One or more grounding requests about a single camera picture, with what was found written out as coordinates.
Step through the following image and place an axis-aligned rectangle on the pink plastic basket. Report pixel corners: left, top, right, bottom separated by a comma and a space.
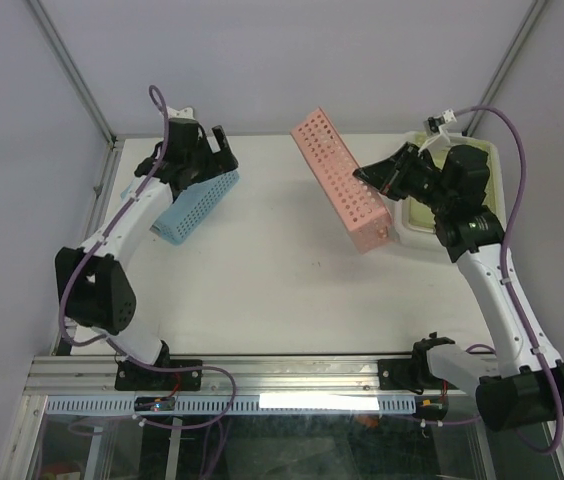
291, 108, 393, 254

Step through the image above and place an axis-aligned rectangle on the blue plastic basket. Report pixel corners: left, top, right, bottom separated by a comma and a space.
119, 168, 241, 246

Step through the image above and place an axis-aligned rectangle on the white slotted cable duct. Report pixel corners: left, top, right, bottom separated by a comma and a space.
46, 393, 416, 416

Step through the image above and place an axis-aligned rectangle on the aluminium mounting rail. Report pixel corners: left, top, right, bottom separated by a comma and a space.
24, 352, 411, 396

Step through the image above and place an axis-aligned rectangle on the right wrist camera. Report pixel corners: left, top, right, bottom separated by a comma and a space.
421, 109, 457, 152

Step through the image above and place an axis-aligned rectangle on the left aluminium frame post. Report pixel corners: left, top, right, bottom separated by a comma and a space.
24, 0, 116, 146

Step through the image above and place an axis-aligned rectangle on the large white plastic container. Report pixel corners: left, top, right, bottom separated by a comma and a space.
392, 130, 502, 249

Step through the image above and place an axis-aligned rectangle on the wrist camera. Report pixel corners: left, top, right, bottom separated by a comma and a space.
166, 106, 197, 124
421, 109, 457, 152

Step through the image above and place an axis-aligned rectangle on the aluminium frame post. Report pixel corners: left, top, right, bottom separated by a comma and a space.
24, 0, 116, 146
461, 0, 551, 136

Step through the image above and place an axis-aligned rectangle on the small white plastic basket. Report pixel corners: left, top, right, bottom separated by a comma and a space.
396, 143, 506, 238

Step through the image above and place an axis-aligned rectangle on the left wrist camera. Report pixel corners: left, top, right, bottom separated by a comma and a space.
166, 106, 197, 124

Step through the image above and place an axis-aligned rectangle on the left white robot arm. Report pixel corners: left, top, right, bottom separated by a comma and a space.
55, 117, 239, 393

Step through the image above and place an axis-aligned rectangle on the green plastic basket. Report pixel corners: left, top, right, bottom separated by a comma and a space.
407, 136, 500, 232

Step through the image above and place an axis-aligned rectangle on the right aluminium frame post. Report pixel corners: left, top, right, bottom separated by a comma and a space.
461, 0, 551, 136

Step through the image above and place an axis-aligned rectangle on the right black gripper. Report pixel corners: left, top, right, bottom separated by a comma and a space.
352, 142, 454, 213

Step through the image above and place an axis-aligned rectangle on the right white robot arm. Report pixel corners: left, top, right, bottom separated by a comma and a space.
353, 143, 564, 431

